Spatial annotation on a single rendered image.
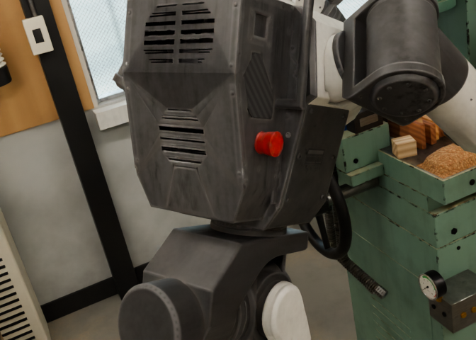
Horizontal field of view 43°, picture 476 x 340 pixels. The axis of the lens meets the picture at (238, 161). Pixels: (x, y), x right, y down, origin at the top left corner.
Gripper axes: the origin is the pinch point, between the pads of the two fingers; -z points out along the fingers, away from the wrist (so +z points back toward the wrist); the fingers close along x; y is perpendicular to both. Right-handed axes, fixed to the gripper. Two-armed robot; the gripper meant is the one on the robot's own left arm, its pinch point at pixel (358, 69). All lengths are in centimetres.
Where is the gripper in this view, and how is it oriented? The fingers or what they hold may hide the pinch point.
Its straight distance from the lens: 145.0
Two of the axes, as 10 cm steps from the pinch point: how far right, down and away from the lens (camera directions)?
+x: 3.9, 3.0, -8.7
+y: 6.8, -7.3, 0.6
